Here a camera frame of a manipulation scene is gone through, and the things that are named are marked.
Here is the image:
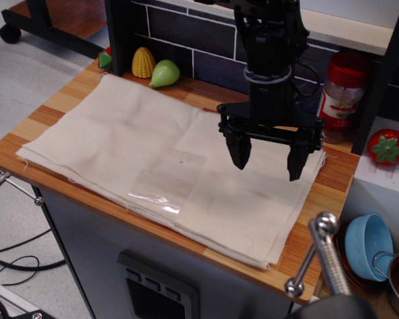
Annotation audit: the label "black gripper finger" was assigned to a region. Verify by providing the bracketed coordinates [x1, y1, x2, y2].
[223, 128, 251, 170]
[287, 134, 313, 181]

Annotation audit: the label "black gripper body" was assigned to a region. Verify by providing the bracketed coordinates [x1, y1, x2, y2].
[217, 77, 325, 151]

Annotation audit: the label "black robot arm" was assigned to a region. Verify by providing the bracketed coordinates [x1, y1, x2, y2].
[207, 1, 325, 181]

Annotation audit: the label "cream folded cloth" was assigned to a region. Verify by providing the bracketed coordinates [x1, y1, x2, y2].
[17, 75, 326, 269]

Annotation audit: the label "red lid spice jar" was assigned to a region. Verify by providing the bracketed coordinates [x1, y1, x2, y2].
[317, 51, 371, 144]

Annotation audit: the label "clear tape patch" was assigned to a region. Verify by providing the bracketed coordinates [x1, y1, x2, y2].
[128, 149, 206, 215]

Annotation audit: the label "right metal clamp screw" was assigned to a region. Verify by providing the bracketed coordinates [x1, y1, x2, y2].
[285, 211, 352, 298]

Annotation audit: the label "metal clamp screw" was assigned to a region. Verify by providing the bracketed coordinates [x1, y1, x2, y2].
[285, 211, 352, 298]
[0, 170, 45, 207]

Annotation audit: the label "red toy tomato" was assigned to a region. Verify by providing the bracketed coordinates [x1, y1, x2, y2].
[367, 129, 399, 165]

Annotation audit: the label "green toy pear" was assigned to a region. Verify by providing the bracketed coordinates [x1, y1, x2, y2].
[149, 59, 180, 88]

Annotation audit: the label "blue plastic bowl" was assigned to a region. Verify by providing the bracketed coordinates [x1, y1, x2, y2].
[344, 213, 394, 282]

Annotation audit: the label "yellow toy corn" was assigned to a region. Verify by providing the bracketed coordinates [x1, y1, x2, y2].
[132, 47, 156, 78]

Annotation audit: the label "orange brown plate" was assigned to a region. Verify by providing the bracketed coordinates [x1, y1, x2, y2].
[333, 221, 388, 294]

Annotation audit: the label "red green toy pepper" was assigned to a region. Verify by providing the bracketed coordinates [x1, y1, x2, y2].
[97, 47, 112, 70]

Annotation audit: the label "grey toy oven panel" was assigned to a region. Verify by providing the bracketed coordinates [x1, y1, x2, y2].
[118, 253, 200, 318]

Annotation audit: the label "black wheeled cart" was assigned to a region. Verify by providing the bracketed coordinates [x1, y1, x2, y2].
[0, 0, 107, 59]

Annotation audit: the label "left metal clamp screw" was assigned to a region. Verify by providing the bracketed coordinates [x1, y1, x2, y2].
[0, 170, 45, 207]

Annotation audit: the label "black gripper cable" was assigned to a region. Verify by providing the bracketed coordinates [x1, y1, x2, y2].
[289, 58, 321, 98]

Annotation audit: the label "black shelf frame post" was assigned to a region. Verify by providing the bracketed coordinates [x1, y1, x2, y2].
[104, 0, 136, 76]

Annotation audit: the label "black floor cables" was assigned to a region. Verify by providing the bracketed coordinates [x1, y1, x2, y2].
[0, 229, 67, 286]

